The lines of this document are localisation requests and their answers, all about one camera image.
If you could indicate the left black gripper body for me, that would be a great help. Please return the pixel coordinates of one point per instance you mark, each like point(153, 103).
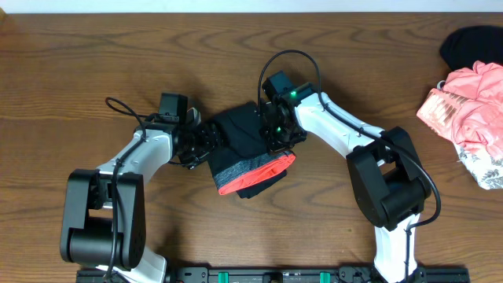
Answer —
point(208, 138)

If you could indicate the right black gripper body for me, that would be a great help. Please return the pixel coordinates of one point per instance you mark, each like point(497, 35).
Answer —
point(270, 134)

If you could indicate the black leggings red waistband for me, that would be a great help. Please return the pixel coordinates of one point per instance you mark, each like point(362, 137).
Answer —
point(242, 163)

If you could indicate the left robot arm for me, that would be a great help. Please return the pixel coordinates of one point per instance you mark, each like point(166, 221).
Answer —
point(104, 222)

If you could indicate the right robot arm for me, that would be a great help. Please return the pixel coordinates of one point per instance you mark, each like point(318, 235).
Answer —
point(388, 184)

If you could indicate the pink garment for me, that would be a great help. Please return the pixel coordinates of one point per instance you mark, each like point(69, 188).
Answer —
point(467, 109)

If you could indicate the black garment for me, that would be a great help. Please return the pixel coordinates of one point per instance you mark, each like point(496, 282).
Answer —
point(465, 46)

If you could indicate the white floral garment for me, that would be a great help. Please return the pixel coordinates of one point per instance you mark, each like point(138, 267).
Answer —
point(486, 171)

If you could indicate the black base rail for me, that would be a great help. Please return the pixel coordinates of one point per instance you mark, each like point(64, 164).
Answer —
point(343, 274)

